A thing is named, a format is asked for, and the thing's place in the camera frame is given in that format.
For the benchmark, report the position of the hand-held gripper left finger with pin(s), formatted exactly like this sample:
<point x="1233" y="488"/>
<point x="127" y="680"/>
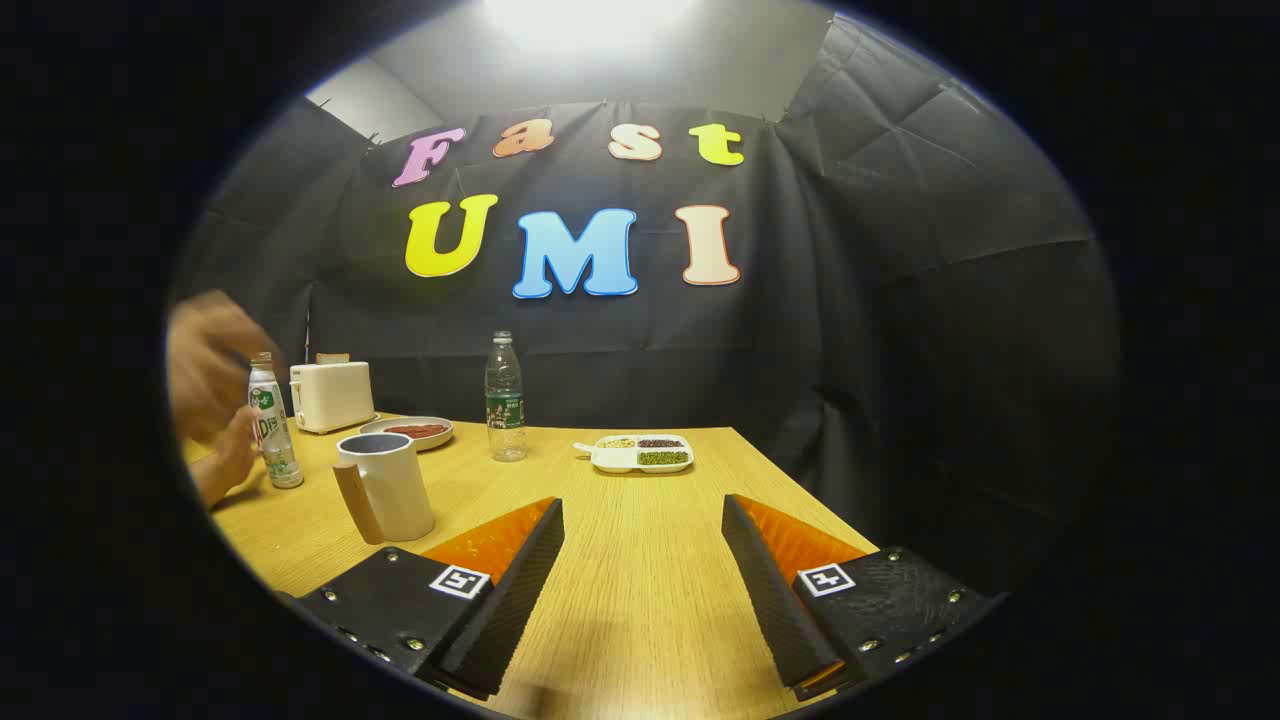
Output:
<point x="520" y="580"/>

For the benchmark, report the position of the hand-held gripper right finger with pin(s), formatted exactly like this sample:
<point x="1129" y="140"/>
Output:
<point x="765" y="580"/>

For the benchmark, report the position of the white juice bottle green label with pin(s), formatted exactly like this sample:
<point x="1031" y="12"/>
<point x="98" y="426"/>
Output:
<point x="276" y="440"/>

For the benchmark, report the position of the clear plastic water bottle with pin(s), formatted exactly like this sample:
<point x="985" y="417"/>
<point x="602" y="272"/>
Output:
<point x="506" y="420"/>

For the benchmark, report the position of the wooden table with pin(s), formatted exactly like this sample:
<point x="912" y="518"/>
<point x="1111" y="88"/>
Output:
<point x="640" y="560"/>

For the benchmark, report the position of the white divided dish with beans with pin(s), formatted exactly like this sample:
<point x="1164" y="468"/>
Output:
<point x="640" y="458"/>

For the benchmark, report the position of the red meat slice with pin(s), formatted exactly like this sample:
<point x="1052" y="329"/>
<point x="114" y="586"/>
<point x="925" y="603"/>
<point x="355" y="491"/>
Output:
<point x="425" y="434"/>
<point x="410" y="428"/>

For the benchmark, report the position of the round grey plate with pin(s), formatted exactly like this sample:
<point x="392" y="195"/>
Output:
<point x="400" y="442"/>

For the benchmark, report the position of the black backdrop cloth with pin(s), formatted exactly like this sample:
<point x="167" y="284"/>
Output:
<point x="850" y="350"/>

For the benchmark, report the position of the cream toaster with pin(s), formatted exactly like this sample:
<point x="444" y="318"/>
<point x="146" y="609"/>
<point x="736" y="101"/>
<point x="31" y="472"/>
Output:
<point x="332" y="398"/>

